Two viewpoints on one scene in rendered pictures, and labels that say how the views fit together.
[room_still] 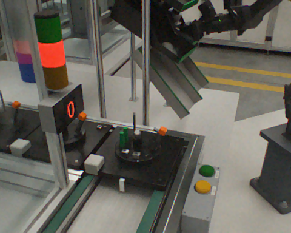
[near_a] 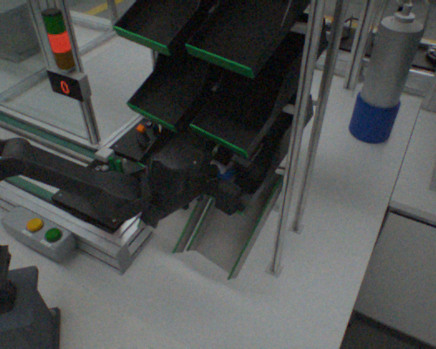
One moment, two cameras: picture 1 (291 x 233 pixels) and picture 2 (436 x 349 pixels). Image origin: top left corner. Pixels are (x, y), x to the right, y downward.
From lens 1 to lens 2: 151 cm
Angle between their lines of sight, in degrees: 77
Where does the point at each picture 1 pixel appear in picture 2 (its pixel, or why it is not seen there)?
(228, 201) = (47, 277)
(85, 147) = (134, 151)
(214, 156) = (123, 290)
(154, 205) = (42, 193)
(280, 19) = not seen: outside the picture
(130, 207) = not seen: hidden behind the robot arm
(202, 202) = (19, 220)
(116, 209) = not seen: hidden behind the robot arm
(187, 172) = (63, 220)
